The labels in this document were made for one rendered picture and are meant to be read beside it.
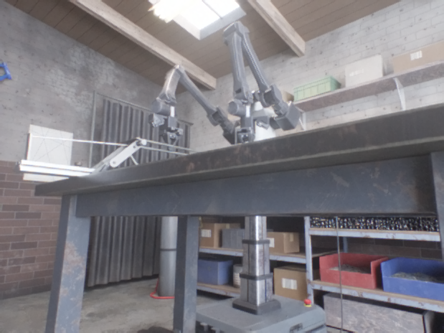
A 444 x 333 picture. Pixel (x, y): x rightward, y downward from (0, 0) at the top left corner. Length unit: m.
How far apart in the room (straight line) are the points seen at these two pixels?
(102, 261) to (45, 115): 1.73
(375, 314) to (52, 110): 3.69
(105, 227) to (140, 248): 0.52
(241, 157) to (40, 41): 3.90
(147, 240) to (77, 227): 2.77
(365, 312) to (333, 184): 1.89
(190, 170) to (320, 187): 0.27
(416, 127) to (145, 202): 0.70
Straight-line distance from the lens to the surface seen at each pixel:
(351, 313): 2.42
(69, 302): 1.33
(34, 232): 3.89
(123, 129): 3.95
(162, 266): 3.21
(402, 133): 0.43
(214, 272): 3.09
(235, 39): 1.59
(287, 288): 2.63
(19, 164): 1.06
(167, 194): 0.82
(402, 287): 2.27
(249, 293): 1.78
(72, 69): 4.33
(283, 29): 3.42
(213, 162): 0.59
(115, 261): 3.81
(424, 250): 2.98
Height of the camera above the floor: 0.74
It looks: 10 degrees up
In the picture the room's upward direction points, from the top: straight up
